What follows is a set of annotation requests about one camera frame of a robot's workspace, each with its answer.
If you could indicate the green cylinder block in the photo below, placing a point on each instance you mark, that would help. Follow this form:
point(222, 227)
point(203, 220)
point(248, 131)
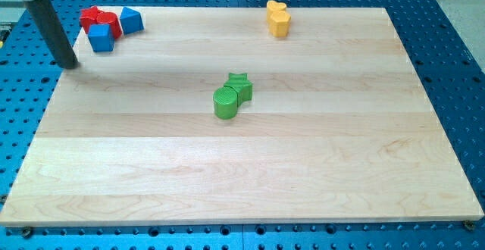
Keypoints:
point(225, 103)

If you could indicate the blue triangular block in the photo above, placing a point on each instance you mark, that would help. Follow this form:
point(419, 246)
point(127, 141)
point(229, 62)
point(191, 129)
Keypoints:
point(131, 21)

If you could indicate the left board clamp screw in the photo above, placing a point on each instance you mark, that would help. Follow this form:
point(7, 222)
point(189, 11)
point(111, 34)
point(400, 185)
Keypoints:
point(26, 232)

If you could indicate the board clamp screw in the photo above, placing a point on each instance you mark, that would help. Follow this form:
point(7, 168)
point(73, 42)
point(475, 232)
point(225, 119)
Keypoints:
point(26, 232)
point(469, 225)

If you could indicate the yellow hexagon block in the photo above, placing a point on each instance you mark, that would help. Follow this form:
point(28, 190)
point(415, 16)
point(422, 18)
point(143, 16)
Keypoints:
point(279, 23)

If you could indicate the blue cube block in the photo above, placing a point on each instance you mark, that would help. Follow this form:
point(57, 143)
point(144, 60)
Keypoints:
point(101, 38)

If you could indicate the light wooden board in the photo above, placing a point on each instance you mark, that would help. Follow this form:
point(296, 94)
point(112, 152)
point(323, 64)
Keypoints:
point(339, 128)

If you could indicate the green star block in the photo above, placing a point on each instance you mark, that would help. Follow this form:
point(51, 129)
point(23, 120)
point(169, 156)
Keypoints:
point(242, 85)

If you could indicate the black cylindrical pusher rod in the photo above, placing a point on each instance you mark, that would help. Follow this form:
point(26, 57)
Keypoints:
point(52, 31)

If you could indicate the red star block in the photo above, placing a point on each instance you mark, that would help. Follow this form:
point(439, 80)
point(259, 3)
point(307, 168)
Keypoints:
point(88, 17)

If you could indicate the red cylinder block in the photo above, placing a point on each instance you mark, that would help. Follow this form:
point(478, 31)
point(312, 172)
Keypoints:
point(111, 19)

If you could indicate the yellow heart block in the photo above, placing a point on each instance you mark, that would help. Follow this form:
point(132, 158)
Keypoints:
point(272, 6)

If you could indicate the right board clamp screw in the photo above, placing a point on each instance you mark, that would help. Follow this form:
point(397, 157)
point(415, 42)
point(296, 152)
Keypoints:
point(469, 225)

